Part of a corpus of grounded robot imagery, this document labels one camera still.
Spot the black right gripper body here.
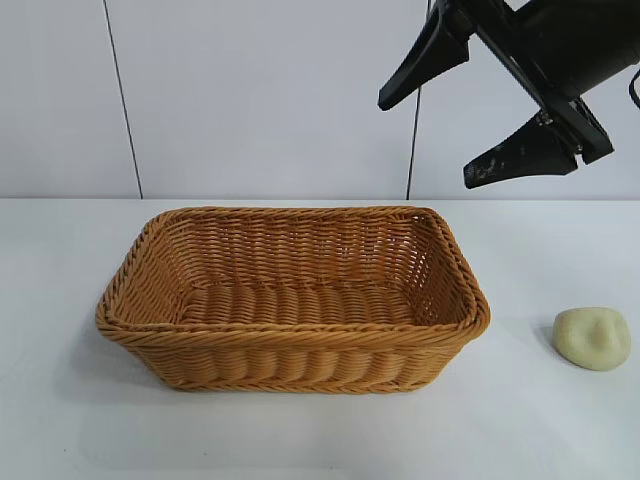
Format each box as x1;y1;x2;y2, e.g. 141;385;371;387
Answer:
434;0;640;165

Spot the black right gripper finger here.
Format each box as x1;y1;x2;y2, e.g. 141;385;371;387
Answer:
377;5;472;112
462;108;581;190

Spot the pale yellow egg yolk pastry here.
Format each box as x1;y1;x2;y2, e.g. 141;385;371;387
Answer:
552;305;632;372

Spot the woven tan wicker basket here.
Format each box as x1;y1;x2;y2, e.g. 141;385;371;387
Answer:
94;204;492;394

